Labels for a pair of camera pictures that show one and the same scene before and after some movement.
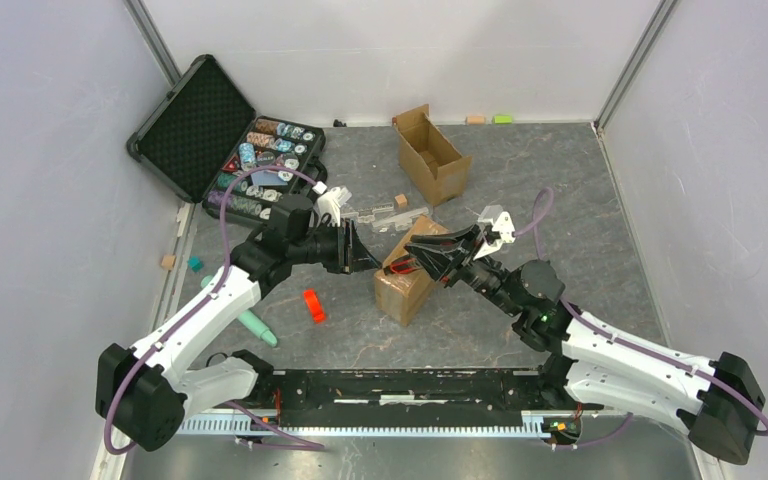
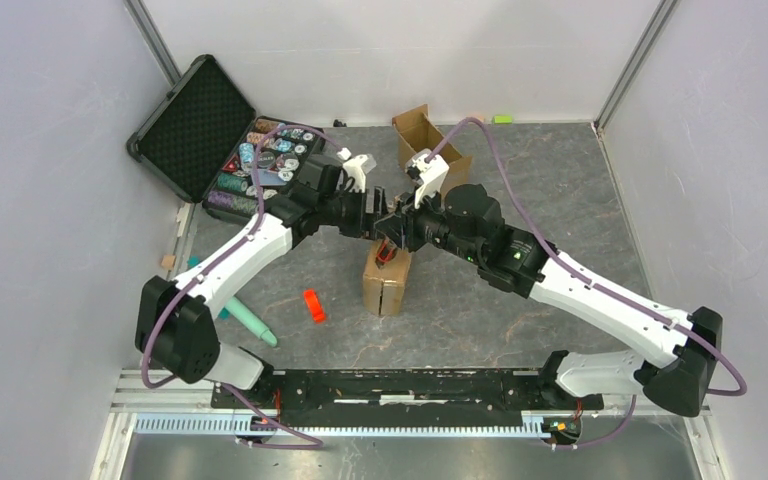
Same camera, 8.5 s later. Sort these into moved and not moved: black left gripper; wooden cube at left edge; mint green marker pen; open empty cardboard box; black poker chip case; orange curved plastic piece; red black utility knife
Moved: black left gripper; red black utility knife
Not moved: orange curved plastic piece; black poker chip case; open empty cardboard box; mint green marker pen; wooden cube at left edge
